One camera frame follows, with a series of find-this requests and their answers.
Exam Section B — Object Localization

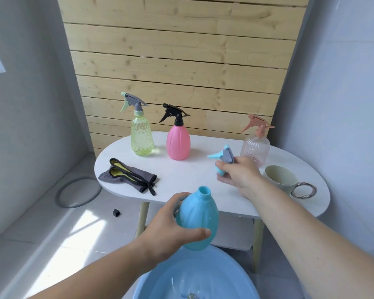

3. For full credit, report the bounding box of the grey rubber ring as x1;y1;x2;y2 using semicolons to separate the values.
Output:
55;176;103;209

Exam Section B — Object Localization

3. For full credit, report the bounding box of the orange spray head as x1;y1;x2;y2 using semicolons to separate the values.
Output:
240;113;275;138

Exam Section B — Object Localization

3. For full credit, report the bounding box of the beige cup with metal handle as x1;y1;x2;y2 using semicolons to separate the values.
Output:
262;165;318;200

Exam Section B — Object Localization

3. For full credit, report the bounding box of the blue grey spray nozzle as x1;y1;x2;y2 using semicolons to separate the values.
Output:
207;145;235;176

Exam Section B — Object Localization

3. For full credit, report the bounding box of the clear ribbed spray bottle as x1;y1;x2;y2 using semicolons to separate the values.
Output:
240;135;271;168

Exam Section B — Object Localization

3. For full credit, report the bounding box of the grey cloth with black trim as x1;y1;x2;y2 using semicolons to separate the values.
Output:
98;158;157;196

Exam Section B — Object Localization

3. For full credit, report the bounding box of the person's right forearm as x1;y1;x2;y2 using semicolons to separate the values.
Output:
248;177;374;299

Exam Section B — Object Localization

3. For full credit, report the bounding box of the person's right hand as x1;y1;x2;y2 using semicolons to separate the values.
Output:
214;156;266;200

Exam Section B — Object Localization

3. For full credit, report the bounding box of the green grey spray nozzle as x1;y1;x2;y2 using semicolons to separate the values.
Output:
120;91;150;117

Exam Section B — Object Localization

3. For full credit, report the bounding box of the blue spray bottle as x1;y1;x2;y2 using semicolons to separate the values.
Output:
175;186;220;251

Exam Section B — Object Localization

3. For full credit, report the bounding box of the person's left hand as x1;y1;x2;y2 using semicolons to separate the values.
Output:
138;192;212;267

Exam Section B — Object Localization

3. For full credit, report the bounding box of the blue plastic basin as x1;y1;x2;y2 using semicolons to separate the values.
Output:
136;245;261;299

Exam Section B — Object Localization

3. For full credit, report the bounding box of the green clear spray bottle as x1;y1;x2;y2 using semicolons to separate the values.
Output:
130;114;155;157

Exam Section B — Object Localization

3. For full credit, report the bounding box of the pink spray bottle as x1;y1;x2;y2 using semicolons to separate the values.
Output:
166;125;191;161

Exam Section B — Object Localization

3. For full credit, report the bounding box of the person's left forearm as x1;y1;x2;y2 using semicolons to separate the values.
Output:
28;238;158;299

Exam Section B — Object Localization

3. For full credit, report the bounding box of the white oval table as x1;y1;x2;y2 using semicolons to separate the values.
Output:
94;131;331;273

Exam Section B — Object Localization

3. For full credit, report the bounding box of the black spray nozzle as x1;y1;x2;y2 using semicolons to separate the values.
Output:
159;103;191;127

